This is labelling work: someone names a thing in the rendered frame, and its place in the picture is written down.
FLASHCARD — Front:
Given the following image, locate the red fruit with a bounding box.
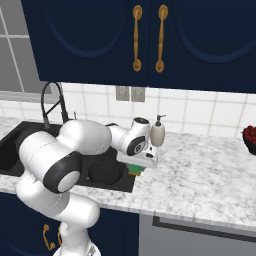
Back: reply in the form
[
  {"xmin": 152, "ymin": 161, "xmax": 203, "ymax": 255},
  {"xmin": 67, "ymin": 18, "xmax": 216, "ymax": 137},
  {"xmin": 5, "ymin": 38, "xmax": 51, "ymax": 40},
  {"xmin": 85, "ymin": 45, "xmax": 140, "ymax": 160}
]
[{"xmin": 241, "ymin": 124, "xmax": 256, "ymax": 145}]

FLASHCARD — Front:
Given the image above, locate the dark dishwasher handle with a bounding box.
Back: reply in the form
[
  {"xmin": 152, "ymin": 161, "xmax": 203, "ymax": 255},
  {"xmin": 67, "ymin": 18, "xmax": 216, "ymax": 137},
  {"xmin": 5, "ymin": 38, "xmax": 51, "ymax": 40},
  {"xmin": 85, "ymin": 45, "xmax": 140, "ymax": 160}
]
[{"xmin": 152, "ymin": 215, "xmax": 256, "ymax": 244}]

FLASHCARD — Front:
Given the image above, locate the brass base cupboard handle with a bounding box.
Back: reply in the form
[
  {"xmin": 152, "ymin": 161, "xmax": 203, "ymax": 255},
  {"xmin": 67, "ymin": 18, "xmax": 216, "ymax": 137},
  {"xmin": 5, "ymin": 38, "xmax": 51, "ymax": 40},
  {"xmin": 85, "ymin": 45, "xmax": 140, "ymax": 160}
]
[
  {"xmin": 56, "ymin": 226, "xmax": 64, "ymax": 248},
  {"xmin": 41, "ymin": 223, "xmax": 57, "ymax": 252}
]

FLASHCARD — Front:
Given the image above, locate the black bowl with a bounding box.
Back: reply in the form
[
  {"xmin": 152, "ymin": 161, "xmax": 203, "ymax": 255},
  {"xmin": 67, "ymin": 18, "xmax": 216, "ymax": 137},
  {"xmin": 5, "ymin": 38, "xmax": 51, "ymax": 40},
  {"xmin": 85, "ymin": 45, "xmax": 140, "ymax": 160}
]
[{"xmin": 242, "ymin": 134, "xmax": 256, "ymax": 156}]

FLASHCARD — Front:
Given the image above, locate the black pan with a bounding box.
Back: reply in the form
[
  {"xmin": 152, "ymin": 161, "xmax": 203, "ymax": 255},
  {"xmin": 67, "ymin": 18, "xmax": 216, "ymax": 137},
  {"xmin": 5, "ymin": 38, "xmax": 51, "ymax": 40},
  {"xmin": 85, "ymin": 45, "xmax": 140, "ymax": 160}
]
[{"xmin": 87, "ymin": 159, "xmax": 126, "ymax": 186}]

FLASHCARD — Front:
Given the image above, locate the grey wall socket plate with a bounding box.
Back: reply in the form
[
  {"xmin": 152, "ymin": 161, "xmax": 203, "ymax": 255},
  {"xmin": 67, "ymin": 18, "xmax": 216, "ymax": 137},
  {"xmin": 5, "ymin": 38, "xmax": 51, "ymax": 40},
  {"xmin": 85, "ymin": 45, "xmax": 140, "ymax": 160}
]
[
  {"xmin": 115, "ymin": 85, "xmax": 131, "ymax": 102},
  {"xmin": 130, "ymin": 86, "xmax": 147, "ymax": 103}
]

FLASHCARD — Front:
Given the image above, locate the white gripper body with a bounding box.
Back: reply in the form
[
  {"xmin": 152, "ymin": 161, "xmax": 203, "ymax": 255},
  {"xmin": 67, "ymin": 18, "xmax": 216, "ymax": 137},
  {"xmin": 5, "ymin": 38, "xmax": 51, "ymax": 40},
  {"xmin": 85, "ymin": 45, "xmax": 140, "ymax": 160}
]
[{"xmin": 116, "ymin": 153, "xmax": 159, "ymax": 170}]

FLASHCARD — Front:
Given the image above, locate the grey window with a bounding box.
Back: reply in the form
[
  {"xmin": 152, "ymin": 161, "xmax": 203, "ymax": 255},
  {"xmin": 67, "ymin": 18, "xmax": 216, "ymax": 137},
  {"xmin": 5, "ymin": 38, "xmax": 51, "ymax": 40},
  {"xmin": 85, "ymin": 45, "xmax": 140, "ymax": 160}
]
[{"xmin": 0, "ymin": 0, "xmax": 62, "ymax": 105}]

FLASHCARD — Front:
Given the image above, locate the beige soap dispenser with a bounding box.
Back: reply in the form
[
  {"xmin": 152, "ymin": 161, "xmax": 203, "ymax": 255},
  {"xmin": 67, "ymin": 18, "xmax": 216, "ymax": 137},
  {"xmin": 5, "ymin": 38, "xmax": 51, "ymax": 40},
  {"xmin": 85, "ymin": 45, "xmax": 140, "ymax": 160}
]
[{"xmin": 150, "ymin": 114, "xmax": 167, "ymax": 148}]

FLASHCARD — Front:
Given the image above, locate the grey dishwasher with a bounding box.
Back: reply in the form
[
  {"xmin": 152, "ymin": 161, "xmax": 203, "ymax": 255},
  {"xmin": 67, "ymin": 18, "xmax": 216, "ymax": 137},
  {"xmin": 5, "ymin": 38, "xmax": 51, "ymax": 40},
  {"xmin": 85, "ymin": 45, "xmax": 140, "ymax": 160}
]
[{"xmin": 138, "ymin": 213, "xmax": 256, "ymax": 256}]

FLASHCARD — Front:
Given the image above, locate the black sink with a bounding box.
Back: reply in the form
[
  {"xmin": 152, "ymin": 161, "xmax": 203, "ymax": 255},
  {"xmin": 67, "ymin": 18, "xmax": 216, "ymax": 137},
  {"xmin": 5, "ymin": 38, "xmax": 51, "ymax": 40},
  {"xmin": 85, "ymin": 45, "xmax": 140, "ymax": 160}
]
[{"xmin": 0, "ymin": 120, "xmax": 138, "ymax": 194}]

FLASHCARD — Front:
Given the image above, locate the dark blue base cupboard door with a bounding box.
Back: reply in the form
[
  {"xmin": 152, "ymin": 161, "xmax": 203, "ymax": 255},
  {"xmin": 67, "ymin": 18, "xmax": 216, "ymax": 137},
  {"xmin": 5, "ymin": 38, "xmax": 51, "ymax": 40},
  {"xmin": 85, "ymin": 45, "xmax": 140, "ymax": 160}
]
[
  {"xmin": 55, "ymin": 207, "xmax": 141, "ymax": 256},
  {"xmin": 0, "ymin": 191, "xmax": 61, "ymax": 256}
]

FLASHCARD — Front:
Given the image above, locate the black tap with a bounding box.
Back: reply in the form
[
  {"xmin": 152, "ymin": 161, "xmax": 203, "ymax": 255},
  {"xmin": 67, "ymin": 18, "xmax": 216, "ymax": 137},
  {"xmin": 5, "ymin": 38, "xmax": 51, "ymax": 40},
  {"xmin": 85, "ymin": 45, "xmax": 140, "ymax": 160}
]
[{"xmin": 40, "ymin": 81, "xmax": 78, "ymax": 130}]

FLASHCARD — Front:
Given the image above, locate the green and yellow sponge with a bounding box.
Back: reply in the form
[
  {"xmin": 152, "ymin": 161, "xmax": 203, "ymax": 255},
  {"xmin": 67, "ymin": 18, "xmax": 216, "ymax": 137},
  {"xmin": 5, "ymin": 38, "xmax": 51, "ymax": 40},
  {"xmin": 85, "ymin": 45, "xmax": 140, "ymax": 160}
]
[{"xmin": 128, "ymin": 163, "xmax": 146, "ymax": 177}]

